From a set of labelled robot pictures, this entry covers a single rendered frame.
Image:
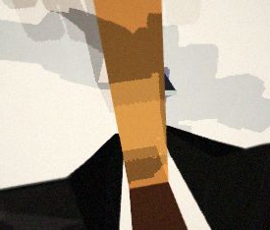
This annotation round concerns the orange bar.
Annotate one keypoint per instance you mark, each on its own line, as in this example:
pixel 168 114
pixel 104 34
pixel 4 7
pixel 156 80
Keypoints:
pixel 132 41

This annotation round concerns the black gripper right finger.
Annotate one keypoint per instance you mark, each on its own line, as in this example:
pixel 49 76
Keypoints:
pixel 229 183

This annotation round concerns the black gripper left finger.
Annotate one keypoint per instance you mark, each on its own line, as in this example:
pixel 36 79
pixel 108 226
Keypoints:
pixel 87 199

